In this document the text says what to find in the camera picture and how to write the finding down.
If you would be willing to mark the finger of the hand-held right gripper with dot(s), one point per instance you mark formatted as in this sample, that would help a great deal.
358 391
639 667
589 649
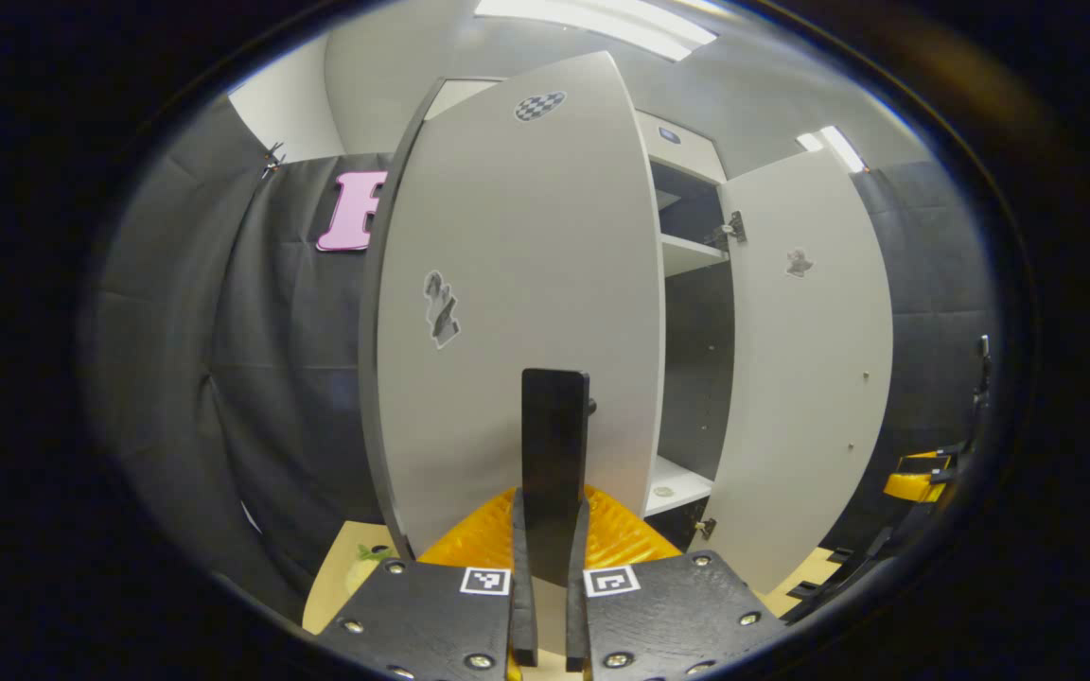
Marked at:
914 484

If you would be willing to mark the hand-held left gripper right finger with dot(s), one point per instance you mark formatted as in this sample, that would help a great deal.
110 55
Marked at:
677 615

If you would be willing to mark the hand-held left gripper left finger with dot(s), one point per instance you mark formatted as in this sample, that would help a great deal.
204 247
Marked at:
422 615

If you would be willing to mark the grey cabinet door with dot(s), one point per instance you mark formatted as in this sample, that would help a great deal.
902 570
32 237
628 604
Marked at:
526 246
810 378

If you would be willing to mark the grey double-door shoe cabinet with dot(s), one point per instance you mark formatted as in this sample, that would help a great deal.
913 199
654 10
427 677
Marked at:
696 359

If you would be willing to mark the white cabinet shelf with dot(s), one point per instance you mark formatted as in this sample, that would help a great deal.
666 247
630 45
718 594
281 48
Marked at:
692 253
677 484

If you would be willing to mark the yellow plush toy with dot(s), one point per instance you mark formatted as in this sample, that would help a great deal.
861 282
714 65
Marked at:
365 567

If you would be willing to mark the black backdrop cloth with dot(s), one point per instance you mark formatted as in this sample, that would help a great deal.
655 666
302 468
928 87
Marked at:
271 378

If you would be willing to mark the small ceiling light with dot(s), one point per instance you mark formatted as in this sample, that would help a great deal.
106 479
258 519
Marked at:
834 149

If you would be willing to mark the large ceiling light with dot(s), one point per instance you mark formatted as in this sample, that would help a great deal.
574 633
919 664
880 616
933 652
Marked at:
602 21

